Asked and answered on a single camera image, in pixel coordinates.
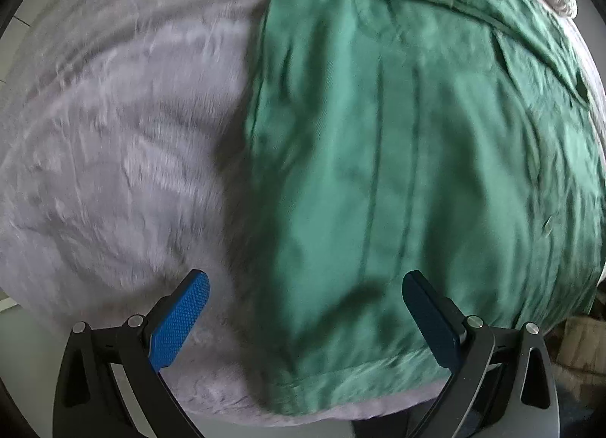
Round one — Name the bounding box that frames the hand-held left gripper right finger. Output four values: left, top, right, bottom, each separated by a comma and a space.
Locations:
401, 270, 562, 438

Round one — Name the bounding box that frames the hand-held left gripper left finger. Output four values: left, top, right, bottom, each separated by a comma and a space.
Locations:
53, 269, 211, 438

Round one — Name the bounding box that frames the green work jacket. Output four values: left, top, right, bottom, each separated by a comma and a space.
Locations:
244, 0, 606, 417

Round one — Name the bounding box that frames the cardboard box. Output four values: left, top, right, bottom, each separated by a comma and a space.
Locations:
551, 315, 606, 375

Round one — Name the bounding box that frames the purple fuzzy blanket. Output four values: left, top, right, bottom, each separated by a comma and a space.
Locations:
0, 0, 606, 424

